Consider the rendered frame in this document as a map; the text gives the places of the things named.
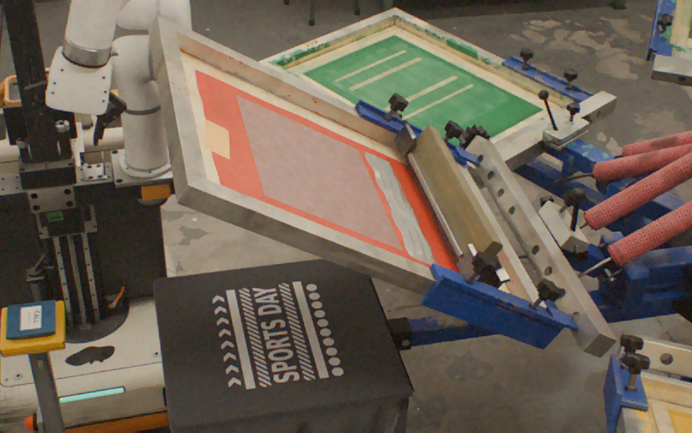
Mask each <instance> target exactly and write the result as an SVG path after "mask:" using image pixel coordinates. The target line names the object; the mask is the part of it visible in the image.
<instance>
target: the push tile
mask: <svg viewBox="0 0 692 433"><path fill-rule="evenodd" d="M55 333H56V301H55V300H51V301H44V302H30V303H23V304H16V305H9V306H8V311H7V327H6V339H7V340H11V339H17V338H30V337H36V336H43V335H50V334H55Z"/></svg>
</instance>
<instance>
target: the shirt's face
mask: <svg viewBox="0 0 692 433"><path fill-rule="evenodd" d="M314 279H316V281H317V284H318V287H319V292H320V295H321V297H322V300H323V303H324V305H325V311H326V313H327V316H328V319H329V322H330V324H331V329H332V332H333V335H334V338H335V340H336V343H337V348H338V351H339V354H340V357H341V359H342V362H343V366H344V370H345V373H346V375H338V376H332V377H325V378H319V379H313V380H307V381H297V382H290V383H284V384H278V385H272V386H267V387H255V388H249V389H243V390H237V391H231V392H229V391H228V384H227V380H226V376H225V370H224V366H223V361H222V353H221V348H220V343H219V338H218V334H217V329H216V324H215V316H214V311H213V307H212V301H211V297H210V293H212V292H219V291H226V290H239V289H246V288H253V287H260V286H267V285H273V284H286V283H293V282H300V281H307V280H314ZM155 285H156V292H157V299H158V306H159V313H160V320H161V333H162V340H163V347H164V354H165V361H166V368H167V381H168V388H169V395H170V403H171V410H172V417H173V423H174V424H176V425H185V424H196V423H202V422H208V421H213V420H219V419H225V418H236V417H242V416H247V415H253V414H259V413H265V412H275V411H281V410H287V409H293V408H299V407H304V406H315V405H321V404H327V403H332V402H338V401H345V400H350V399H361V398H366V397H373V396H378V395H384V394H390V393H401V392H406V391H413V392H414V388H413V386H412V384H411V381H410V378H409V375H408V373H407V370H406V368H405V366H404V362H403V359H402V357H401V355H400V352H399V350H398V346H397V344H396V341H395V339H394V337H393V334H392V330H391V328H390V326H389V323H388V321H387V318H386V317H385V313H384V310H383V308H382V306H381V303H380V301H379V297H378V295H377V292H376V290H375V288H374V285H373V281H372V279H371V277H370V276H368V275H366V274H363V273H361V272H358V271H355V270H352V269H349V268H348V267H345V266H342V265H339V264H336V263H334V262H331V261H329V260H327V259H316V260H308V261H301V262H294V263H287V264H280V265H267V266H260V267H253V268H246V269H239V270H231V271H218V272H211V273H204V274H197V275H189V276H182V277H169V278H162V279H159V280H157V281H156V283H155Z"/></svg>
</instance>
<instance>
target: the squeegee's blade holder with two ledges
mask: <svg viewBox="0 0 692 433"><path fill-rule="evenodd" d="M408 158H409V160H410V163H411V165H412V167H413V168H414V170H415V172H416V174H417V176H418V178H419V180H420V181H421V183H422V186H423V188H424V190H425V192H426V194H427V195H428V198H429V200H430V202H431V204H432V206H433V207H434V210H435V212H436V214H437V216H438V218H439V219H440V222H441V224H442V226H443V228H444V230H445V231H446V234H447V236H448V238H449V240H450V242H451V243H452V246H453V248H454V250H455V252H456V254H457V255H458V257H459V258H461V259H462V258H463V257H464V255H465V252H464V249H463V248H462V246H461V244H460V242H459V240H458V238H457V236H456V235H455V233H454V231H453V229H452V226H451V224H450V223H449V221H448V219H447V217H446V214H445V212H444V211H443V210H442V208H441V206H440V203H439V201H438V199H437V198H436V196H435V194H434V191H433V189H432V187H431V185H430V184H429V182H428V180H427V178H426V176H425V174H424V172H423V171H422V168H421V166H420V164H419V162H418V160H417V159H416V156H415V155H414V154H412V153H409V154H408Z"/></svg>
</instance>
